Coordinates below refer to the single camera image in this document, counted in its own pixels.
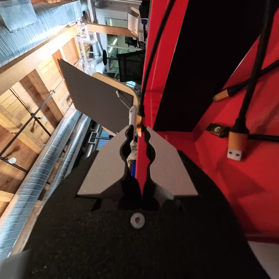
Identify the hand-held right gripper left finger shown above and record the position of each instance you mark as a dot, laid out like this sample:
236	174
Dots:
102	170

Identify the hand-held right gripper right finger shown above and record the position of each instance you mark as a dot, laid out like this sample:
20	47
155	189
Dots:
172	172

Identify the red plastic bin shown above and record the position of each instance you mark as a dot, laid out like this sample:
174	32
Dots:
250	185

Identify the white ceiling air unit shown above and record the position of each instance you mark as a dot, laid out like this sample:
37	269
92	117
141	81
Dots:
94	137

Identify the dark board with wooden rim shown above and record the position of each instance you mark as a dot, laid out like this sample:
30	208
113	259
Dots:
93	98

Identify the black background monitor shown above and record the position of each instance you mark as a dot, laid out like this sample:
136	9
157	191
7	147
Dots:
130	65

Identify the black flat panel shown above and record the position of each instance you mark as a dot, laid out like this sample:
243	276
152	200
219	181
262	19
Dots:
207	65

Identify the silver spiral ventilation duct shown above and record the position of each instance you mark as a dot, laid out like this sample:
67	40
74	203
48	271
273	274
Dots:
74	143
37	181

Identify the large insulated silver duct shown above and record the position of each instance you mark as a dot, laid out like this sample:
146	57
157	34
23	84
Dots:
26	37

